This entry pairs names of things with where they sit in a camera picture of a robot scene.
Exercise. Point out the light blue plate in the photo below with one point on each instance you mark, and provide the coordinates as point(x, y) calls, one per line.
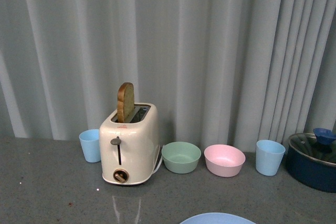
point(216, 217)

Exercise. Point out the toast slice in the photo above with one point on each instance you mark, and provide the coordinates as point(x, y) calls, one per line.
point(125, 102)

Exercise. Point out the green bowl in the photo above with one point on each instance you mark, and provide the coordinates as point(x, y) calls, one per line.
point(181, 157)

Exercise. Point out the cream toaster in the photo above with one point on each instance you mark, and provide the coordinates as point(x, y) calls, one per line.
point(130, 151)

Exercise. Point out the grey curtain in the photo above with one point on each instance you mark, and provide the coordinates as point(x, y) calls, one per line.
point(218, 71)

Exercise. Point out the pink bowl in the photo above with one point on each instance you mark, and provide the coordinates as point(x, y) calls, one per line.
point(224, 160)

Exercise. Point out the light blue cup left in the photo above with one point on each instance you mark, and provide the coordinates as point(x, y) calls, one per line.
point(89, 141)

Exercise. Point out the light blue cup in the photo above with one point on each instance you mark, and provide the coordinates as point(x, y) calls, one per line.
point(269, 155)
point(89, 141)

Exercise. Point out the light blue cup right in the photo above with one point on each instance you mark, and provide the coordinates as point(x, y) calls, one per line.
point(269, 155)

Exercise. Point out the glass pot lid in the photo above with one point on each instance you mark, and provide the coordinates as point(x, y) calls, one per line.
point(318, 146)

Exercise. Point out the dark blue pot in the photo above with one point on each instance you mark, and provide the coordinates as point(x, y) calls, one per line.
point(315, 174)

